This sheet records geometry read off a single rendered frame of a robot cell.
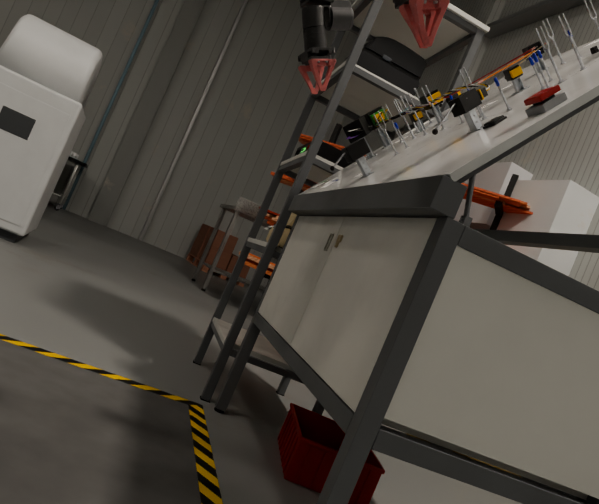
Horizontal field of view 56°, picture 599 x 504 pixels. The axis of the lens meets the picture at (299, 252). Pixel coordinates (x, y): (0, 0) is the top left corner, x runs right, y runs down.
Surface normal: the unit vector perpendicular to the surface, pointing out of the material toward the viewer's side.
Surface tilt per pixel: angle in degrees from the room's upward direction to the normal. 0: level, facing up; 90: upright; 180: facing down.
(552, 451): 90
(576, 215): 90
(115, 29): 90
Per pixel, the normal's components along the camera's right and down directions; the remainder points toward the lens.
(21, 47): 0.43, -0.19
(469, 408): 0.23, 0.07
